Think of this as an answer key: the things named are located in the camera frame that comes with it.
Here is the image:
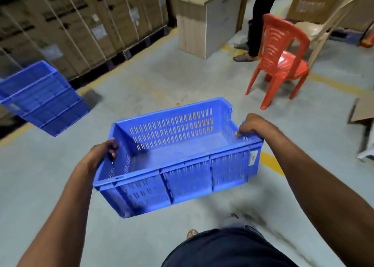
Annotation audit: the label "flat cardboard piece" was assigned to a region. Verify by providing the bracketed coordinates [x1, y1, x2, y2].
[350, 96, 374, 124]

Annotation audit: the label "person's right forearm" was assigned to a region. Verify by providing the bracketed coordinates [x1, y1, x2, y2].
[263, 126, 374, 267]

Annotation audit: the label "beige plastic chair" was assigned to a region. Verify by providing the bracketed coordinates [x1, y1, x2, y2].
[288, 0, 374, 70]

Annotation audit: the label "person's left hand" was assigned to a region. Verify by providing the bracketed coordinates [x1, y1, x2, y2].
[83, 138, 120, 171]

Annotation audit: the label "blue perforated plastic crate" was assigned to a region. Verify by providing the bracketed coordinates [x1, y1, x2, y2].
[93, 97, 264, 219]

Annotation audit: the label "stack of blue plastic crates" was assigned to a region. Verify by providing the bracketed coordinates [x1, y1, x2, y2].
[0, 60, 90, 137]

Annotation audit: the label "light wooden cabinet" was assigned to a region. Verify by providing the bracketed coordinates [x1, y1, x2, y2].
[165, 0, 249, 60]

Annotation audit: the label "red plastic chair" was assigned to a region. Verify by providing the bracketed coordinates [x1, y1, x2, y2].
[244, 13, 310, 110]

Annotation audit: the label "row of strapped cardboard boxes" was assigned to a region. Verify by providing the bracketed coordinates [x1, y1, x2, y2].
[0, 0, 170, 81]

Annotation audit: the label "person's left forearm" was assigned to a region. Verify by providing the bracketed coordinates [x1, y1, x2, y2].
[16, 159, 98, 267]

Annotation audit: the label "person's right hand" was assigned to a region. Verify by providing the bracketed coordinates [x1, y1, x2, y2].
[235, 113, 278, 141]

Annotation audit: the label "large cardboard box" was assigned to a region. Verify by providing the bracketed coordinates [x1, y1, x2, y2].
[286, 0, 374, 33]

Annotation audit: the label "person's dark shirt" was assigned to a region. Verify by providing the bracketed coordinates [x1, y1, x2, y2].
[161, 227, 298, 267]

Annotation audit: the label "black pallets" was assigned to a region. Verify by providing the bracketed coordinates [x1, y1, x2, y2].
[69, 25, 171, 90]

